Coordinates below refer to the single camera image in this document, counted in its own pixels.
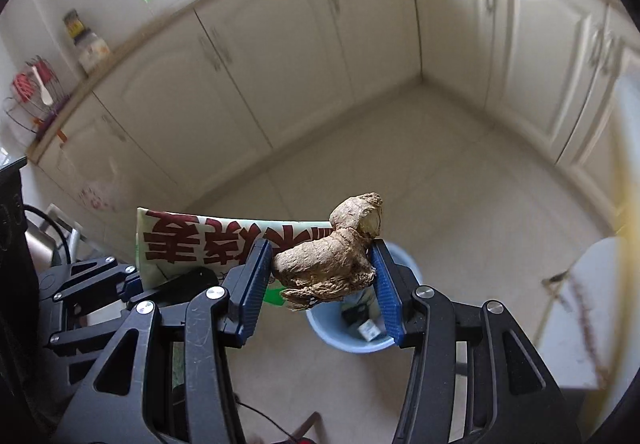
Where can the blue trash bin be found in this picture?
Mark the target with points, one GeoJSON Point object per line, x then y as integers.
{"type": "Point", "coordinates": [330, 339]}

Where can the cream lower kitchen cabinets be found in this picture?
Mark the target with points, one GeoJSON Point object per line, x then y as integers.
{"type": "Point", "coordinates": [300, 49]}

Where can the dark bottle yellow label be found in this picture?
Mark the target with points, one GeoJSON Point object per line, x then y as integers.
{"type": "Point", "coordinates": [75, 27]}

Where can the glass jar yellow label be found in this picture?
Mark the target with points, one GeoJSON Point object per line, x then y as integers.
{"type": "Point", "coordinates": [92, 52]}

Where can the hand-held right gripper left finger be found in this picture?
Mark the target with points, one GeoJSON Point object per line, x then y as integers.
{"type": "Point", "coordinates": [252, 294]}

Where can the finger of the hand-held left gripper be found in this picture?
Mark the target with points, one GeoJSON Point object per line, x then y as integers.
{"type": "Point", "coordinates": [185, 286]}
{"type": "Point", "coordinates": [100, 279]}

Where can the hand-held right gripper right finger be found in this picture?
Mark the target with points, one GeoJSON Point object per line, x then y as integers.
{"type": "Point", "coordinates": [387, 294]}

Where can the ginger root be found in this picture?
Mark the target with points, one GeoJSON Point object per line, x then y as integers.
{"type": "Point", "coordinates": [320, 264]}

